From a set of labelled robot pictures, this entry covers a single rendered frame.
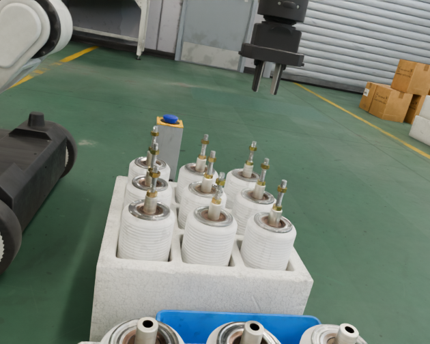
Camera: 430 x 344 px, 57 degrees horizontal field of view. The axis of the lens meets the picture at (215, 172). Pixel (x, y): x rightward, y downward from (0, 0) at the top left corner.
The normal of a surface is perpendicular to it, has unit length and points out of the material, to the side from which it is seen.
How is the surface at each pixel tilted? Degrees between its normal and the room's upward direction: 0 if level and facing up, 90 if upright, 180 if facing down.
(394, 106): 90
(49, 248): 0
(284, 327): 88
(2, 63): 90
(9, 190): 46
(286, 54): 90
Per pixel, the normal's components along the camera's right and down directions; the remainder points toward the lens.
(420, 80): 0.14, 0.37
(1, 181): 0.83, -0.55
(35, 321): 0.18, -0.92
